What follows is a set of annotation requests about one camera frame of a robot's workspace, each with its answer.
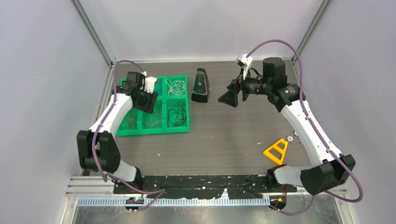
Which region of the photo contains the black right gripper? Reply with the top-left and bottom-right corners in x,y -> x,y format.
219,67 -> 271,108

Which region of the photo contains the red cable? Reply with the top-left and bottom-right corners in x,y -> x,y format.
122,110 -> 140,131

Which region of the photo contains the white cable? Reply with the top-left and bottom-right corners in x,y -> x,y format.
165,77 -> 187,96

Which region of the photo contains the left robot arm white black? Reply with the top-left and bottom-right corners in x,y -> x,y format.
77,72 -> 158,193

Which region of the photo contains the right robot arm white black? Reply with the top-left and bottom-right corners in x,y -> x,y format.
218,55 -> 356,195

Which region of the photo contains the green bin back left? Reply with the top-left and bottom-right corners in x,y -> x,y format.
120,78 -> 128,89

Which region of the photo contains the black metronome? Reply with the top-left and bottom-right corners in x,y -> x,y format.
191,68 -> 210,103

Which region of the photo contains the green bin back right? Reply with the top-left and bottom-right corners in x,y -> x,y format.
166,75 -> 188,96

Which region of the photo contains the small round silver part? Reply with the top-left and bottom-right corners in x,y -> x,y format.
286,135 -> 295,142

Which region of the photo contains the yellow triangle block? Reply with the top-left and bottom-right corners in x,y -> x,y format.
262,139 -> 289,165

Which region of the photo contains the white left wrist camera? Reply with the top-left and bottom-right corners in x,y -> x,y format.
142,71 -> 157,93

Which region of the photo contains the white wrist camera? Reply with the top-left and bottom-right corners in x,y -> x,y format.
142,71 -> 157,93
235,54 -> 253,80

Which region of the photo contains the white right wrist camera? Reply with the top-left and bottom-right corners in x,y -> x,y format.
235,54 -> 253,80

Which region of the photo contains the aluminium corner post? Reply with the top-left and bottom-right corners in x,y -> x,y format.
70,0 -> 113,67

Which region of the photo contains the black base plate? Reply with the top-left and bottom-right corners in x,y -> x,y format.
129,174 -> 297,199

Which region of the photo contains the aluminium rail front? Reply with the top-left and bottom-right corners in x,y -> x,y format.
65,174 -> 348,207

